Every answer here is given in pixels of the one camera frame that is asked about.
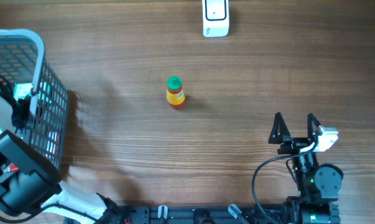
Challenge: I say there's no red yellow sauce bottle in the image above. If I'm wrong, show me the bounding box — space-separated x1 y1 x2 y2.
166 76 185 109

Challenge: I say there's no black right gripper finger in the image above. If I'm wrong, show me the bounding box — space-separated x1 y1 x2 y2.
307 113 321 140
268 112 291 144

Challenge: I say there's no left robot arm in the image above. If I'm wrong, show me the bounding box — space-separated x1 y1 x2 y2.
0 76 123 223

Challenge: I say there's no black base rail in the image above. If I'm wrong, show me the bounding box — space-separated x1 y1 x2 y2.
63 203 342 224

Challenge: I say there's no black right camera cable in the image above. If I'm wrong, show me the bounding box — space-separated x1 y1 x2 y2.
251 141 318 224

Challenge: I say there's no teal white small packet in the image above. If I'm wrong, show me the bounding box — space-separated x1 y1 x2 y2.
14 83 33 100

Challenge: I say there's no red white stick packet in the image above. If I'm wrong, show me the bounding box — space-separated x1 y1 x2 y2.
2 164 19 173

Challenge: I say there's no white barcode scanner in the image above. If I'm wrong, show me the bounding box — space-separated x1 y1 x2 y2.
202 0 230 38

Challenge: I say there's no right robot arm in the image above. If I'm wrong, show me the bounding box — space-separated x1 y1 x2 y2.
268 112 343 224

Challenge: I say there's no grey plastic shopping basket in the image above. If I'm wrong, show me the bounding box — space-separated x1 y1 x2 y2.
0 29 69 173

